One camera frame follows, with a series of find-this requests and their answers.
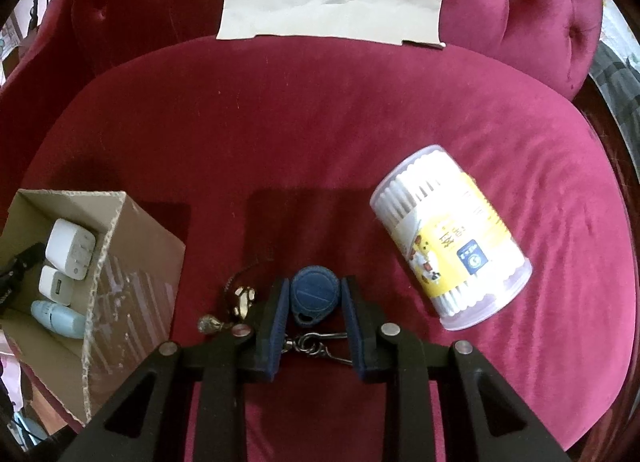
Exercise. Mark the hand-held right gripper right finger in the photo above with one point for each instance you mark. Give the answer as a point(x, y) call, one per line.
point(358, 329)

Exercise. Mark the large white power adapter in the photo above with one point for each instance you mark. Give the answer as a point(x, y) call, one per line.
point(70, 248)

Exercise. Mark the red velvet sofa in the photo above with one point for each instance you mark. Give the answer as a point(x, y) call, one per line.
point(300, 142)

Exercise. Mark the light blue spray bottle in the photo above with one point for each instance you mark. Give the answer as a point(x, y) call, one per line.
point(57, 318)

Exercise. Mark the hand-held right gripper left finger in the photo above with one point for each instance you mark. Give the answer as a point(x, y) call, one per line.
point(272, 329)

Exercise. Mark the cardboard box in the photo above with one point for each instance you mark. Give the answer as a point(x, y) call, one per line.
point(135, 282)

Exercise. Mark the small white charger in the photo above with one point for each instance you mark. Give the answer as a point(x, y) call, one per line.
point(55, 286)

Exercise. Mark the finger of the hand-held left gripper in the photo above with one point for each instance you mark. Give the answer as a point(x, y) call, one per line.
point(15, 274)

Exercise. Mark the blue key fob with keyring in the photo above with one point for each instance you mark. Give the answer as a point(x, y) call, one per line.
point(312, 292)

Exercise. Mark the grey patterned cloth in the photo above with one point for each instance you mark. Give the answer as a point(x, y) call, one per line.
point(620, 97)

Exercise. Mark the clear cotton swab container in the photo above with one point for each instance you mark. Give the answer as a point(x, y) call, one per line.
point(450, 237)

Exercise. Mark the pale printed cloth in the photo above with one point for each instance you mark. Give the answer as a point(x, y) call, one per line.
point(620, 17)

